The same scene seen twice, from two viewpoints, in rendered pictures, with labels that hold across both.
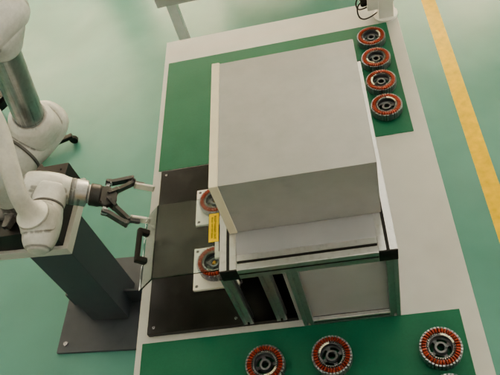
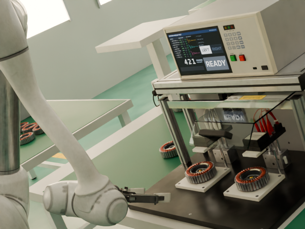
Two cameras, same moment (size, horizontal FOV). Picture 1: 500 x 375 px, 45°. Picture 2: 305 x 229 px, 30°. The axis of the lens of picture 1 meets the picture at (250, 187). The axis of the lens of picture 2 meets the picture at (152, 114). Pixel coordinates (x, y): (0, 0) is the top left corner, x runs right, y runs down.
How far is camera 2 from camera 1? 182 cm
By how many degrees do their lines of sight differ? 53
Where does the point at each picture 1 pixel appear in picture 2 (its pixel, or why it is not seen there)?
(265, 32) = (102, 145)
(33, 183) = (63, 184)
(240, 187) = (270, 11)
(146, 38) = not seen: outside the picture
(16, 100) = (13, 120)
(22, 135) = (10, 181)
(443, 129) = not seen: hidden behind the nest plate
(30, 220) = (100, 179)
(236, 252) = (292, 72)
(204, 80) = not seen: hidden behind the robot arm
